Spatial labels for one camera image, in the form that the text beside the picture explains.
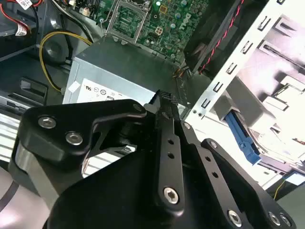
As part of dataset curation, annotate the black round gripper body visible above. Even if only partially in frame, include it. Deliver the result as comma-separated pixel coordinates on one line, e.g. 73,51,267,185
46,149,231,229

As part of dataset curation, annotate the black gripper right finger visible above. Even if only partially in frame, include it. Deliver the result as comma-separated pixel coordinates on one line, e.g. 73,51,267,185
162,92,297,229

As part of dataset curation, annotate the hard disk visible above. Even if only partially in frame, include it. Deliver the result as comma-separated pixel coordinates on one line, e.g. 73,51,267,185
224,111,272,167

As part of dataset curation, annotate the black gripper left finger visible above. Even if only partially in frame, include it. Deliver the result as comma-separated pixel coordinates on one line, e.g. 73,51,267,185
8,90,185,215

